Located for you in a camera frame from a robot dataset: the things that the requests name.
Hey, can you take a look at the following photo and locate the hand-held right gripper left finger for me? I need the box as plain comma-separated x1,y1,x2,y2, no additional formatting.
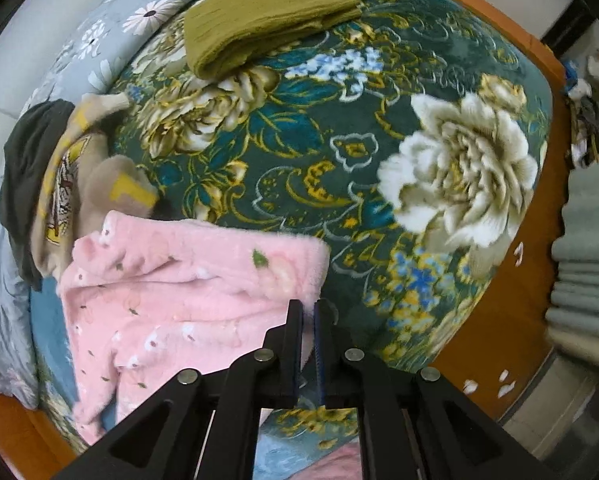
52,300,305,480

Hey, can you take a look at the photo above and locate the grey daisy print quilt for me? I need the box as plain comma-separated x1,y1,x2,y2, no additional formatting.
0,0,245,411

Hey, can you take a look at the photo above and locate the pink floral fleece garment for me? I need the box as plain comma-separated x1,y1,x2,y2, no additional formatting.
59,210,363,480

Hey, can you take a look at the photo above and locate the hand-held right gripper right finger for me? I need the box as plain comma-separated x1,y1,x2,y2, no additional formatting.
314,299,557,480

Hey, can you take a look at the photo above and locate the orange wooden bed frame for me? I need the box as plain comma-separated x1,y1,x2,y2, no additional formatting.
0,0,573,480

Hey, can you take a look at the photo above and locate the pile of mixed clothes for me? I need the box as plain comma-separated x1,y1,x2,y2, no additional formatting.
562,50,599,168

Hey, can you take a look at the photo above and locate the grey-green folded cloth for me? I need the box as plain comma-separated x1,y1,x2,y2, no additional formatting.
544,157,599,361

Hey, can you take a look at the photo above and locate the beige and yellow sweater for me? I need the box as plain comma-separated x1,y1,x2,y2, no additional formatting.
34,91,160,278

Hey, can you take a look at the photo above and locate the olive green folded cloth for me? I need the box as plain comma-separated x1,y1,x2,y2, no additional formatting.
183,0,363,81

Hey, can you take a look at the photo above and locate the green floral plush blanket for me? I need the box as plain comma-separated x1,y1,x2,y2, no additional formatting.
29,0,555,480

